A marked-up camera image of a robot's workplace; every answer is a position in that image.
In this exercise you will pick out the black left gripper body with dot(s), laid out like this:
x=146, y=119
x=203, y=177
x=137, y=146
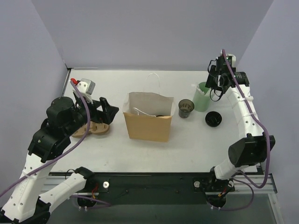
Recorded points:
x=94, y=111

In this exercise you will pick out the brown pulp cup carrier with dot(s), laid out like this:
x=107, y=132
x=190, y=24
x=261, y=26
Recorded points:
x=95, y=129

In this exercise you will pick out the brown paper bag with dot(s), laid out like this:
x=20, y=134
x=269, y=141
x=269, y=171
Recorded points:
x=140, y=110

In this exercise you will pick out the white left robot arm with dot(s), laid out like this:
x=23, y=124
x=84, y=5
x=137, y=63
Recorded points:
x=27, y=205

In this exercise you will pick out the green plastic straw holder cup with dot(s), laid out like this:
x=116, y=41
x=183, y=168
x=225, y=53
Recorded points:
x=201, y=103

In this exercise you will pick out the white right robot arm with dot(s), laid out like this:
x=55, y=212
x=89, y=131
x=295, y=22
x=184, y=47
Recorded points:
x=255, y=143

